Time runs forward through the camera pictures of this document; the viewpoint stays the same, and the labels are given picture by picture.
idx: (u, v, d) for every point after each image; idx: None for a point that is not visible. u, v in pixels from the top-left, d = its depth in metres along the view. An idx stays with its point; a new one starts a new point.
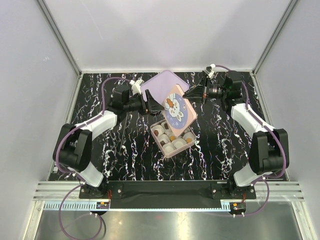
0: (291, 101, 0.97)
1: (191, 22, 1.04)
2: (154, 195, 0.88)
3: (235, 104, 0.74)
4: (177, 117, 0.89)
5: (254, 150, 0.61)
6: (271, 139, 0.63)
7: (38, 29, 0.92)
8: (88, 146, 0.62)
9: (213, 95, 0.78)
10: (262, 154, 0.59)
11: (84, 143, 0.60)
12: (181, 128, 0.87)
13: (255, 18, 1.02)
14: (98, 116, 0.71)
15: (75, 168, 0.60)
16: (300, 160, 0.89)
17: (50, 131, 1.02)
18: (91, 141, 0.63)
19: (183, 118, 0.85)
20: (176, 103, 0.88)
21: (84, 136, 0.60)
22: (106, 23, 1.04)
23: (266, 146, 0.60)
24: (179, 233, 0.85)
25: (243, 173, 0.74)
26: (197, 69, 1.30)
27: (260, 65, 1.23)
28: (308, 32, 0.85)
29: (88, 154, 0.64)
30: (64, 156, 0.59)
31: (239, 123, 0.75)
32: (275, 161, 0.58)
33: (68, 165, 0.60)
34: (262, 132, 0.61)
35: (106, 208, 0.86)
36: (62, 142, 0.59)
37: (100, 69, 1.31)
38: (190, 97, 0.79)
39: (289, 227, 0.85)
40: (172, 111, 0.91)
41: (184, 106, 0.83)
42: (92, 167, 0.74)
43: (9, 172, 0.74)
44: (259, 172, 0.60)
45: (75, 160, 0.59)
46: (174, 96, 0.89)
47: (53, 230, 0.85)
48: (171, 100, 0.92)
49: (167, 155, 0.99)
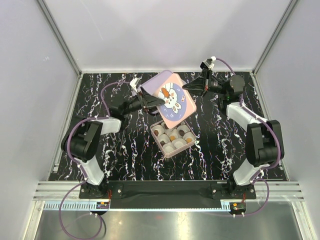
0: (291, 101, 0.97)
1: (191, 22, 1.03)
2: (154, 195, 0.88)
3: (230, 103, 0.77)
4: (172, 109, 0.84)
5: (249, 142, 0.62)
6: (266, 131, 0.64)
7: (38, 29, 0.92)
8: (97, 137, 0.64)
9: (212, 88, 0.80)
10: (257, 144, 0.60)
11: (94, 132, 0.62)
12: (177, 120, 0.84)
13: (255, 19, 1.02)
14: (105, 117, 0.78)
15: (82, 156, 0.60)
16: (300, 160, 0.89)
17: (50, 131, 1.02)
18: (100, 133, 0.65)
19: (180, 110, 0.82)
20: (173, 93, 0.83)
21: (95, 126, 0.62)
22: (106, 23, 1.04)
23: (260, 137, 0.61)
24: (179, 233, 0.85)
25: (241, 171, 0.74)
26: (197, 69, 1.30)
27: (260, 65, 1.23)
28: (308, 32, 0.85)
29: (96, 147, 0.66)
30: (72, 145, 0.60)
31: (236, 119, 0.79)
32: (271, 152, 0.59)
33: (76, 154, 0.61)
34: (255, 124, 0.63)
35: (106, 208, 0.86)
36: (73, 130, 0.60)
37: (101, 69, 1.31)
38: (190, 88, 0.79)
39: (289, 227, 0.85)
40: (167, 102, 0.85)
41: (183, 98, 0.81)
42: (95, 163, 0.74)
43: (10, 172, 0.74)
44: (256, 163, 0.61)
45: (83, 148, 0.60)
46: (171, 85, 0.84)
47: (53, 230, 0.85)
48: (166, 89, 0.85)
49: (167, 155, 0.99)
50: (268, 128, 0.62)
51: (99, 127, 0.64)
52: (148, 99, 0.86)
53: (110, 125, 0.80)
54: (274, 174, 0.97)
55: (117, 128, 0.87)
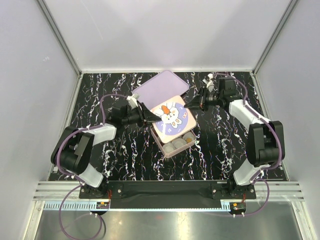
0: (290, 101, 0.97)
1: (191, 22, 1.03)
2: (154, 195, 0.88)
3: (233, 100, 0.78)
4: (171, 124, 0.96)
5: (250, 142, 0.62)
6: (267, 132, 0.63)
7: (38, 29, 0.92)
8: (89, 149, 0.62)
9: (210, 103, 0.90)
10: (258, 144, 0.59)
11: (85, 145, 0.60)
12: (176, 133, 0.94)
13: (256, 19, 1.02)
14: (100, 125, 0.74)
15: (73, 170, 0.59)
16: (300, 160, 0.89)
17: (50, 131, 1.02)
18: (92, 145, 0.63)
19: (180, 125, 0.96)
20: (174, 111, 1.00)
21: (86, 139, 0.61)
22: (106, 23, 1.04)
23: (262, 137, 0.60)
24: (178, 233, 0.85)
25: (241, 171, 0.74)
26: (197, 69, 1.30)
27: (260, 65, 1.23)
28: (308, 32, 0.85)
29: (88, 158, 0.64)
30: (63, 158, 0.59)
31: (238, 119, 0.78)
32: (272, 153, 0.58)
33: (66, 167, 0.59)
34: (258, 124, 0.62)
35: (106, 208, 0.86)
36: (63, 144, 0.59)
37: (101, 69, 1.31)
38: (190, 106, 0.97)
39: (289, 227, 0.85)
40: (167, 117, 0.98)
41: (184, 115, 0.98)
42: (92, 169, 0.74)
43: (10, 172, 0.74)
44: (256, 163, 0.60)
45: (74, 163, 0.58)
46: (173, 104, 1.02)
47: (53, 230, 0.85)
48: (167, 107, 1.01)
49: (167, 155, 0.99)
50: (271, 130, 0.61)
51: (91, 139, 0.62)
52: (147, 114, 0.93)
53: (105, 134, 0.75)
54: (274, 174, 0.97)
55: (112, 137, 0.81)
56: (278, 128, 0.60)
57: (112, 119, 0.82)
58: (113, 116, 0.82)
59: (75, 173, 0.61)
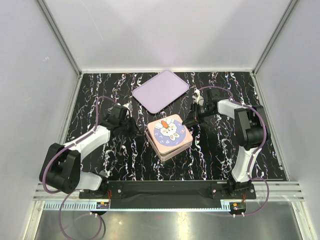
0: (290, 101, 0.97)
1: (190, 22, 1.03)
2: (154, 195, 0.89)
3: (219, 101, 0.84)
4: (169, 137, 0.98)
5: (237, 126, 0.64)
6: (252, 116, 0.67)
7: (38, 28, 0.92)
8: (77, 168, 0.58)
9: (204, 115, 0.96)
10: (244, 126, 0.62)
11: (72, 165, 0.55)
12: (173, 145, 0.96)
13: (256, 19, 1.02)
14: (90, 133, 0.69)
15: (62, 189, 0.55)
16: (299, 160, 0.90)
17: (50, 131, 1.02)
18: (79, 163, 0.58)
19: (178, 138, 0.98)
20: (172, 125, 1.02)
21: (71, 159, 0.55)
22: (106, 23, 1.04)
23: (247, 119, 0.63)
24: (179, 233, 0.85)
25: (238, 165, 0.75)
26: (197, 69, 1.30)
27: (260, 65, 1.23)
28: (307, 33, 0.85)
29: (77, 175, 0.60)
30: (51, 177, 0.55)
31: (226, 114, 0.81)
32: (259, 135, 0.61)
33: (55, 185, 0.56)
34: (243, 109, 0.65)
35: (106, 208, 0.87)
36: (48, 165, 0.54)
37: (101, 69, 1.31)
38: (187, 123, 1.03)
39: (289, 228, 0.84)
40: (165, 131, 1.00)
41: (182, 130, 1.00)
42: (88, 176, 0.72)
43: (10, 172, 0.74)
44: (245, 145, 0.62)
45: (62, 182, 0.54)
46: (172, 120, 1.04)
47: (53, 230, 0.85)
48: (166, 122, 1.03)
49: (163, 159, 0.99)
50: (254, 111, 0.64)
51: (77, 157, 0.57)
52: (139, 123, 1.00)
53: (95, 143, 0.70)
54: (274, 174, 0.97)
55: (107, 141, 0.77)
56: (261, 110, 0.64)
57: (109, 121, 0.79)
58: (110, 118, 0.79)
59: (64, 192, 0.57)
